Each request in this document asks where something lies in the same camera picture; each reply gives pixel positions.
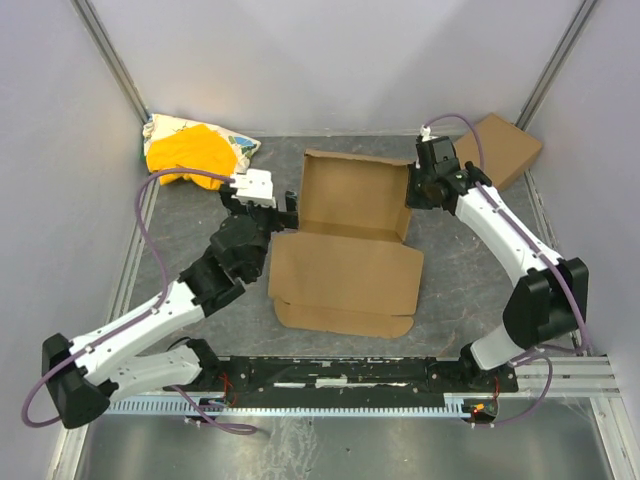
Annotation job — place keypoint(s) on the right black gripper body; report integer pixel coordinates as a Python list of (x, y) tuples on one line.
[(415, 187)]

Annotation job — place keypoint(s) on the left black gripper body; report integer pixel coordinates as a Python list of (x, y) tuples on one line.
[(276, 216)]

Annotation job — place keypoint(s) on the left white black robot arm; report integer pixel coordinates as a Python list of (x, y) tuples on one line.
[(85, 375)]

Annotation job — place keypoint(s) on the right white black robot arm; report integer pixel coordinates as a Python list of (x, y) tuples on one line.
[(549, 296)]

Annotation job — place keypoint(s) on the closed brown cardboard box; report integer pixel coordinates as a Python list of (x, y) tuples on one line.
[(508, 151)]

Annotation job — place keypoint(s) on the white patterned cloth bag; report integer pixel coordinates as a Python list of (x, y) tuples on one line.
[(161, 126)]

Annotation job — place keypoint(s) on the yellow cloth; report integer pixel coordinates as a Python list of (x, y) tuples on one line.
[(195, 147)]

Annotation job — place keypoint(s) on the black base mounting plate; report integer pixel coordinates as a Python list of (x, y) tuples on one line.
[(240, 376)]

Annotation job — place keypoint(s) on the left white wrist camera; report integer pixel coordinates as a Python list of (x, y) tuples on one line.
[(254, 186)]

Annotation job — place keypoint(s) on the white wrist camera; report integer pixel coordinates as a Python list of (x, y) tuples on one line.
[(254, 186), (425, 132)]

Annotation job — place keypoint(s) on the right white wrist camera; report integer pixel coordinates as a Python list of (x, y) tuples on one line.
[(425, 132)]

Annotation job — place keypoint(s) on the right aluminium corner post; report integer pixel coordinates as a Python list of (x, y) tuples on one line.
[(554, 65)]

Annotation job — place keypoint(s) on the aluminium corner post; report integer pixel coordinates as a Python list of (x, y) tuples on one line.
[(554, 65), (90, 18)]

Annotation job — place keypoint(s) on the light blue cable duct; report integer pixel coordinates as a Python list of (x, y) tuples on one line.
[(311, 403)]

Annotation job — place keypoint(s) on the aluminium frame rail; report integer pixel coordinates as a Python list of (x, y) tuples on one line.
[(571, 377)]

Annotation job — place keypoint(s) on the left aluminium corner post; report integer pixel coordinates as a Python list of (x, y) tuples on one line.
[(90, 18)]

